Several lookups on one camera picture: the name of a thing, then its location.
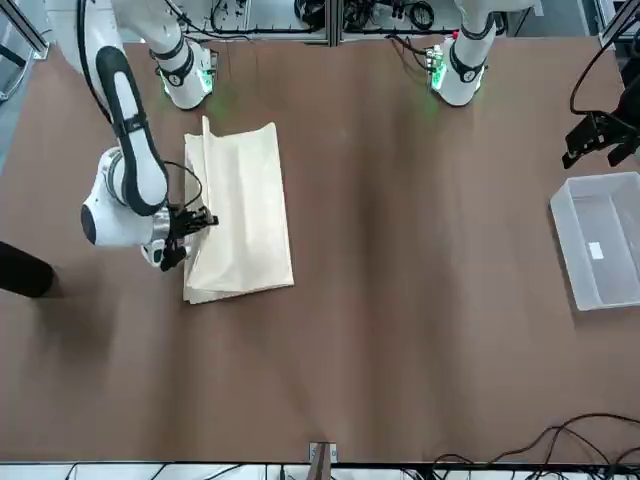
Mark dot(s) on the aluminium frame post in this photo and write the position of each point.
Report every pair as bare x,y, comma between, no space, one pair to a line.
30,30
617,25

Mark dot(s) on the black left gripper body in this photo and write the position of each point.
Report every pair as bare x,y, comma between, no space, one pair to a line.
629,107

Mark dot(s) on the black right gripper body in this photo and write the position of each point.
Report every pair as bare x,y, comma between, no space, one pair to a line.
175,235

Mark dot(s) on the beige tablecloth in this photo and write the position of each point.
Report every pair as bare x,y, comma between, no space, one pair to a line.
240,225

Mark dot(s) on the aluminium camera post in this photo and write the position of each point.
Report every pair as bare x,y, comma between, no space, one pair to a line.
322,462

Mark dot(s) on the translucent plastic bin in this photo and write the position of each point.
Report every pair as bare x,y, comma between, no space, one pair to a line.
565,225

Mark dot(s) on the aluminium frame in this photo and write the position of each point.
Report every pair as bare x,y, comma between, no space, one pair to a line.
333,22

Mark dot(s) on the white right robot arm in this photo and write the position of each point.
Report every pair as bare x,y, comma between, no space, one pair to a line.
135,165

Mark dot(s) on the white label sticker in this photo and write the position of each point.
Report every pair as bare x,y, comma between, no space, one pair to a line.
595,250

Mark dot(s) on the dark brown vase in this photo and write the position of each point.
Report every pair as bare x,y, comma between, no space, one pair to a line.
25,270

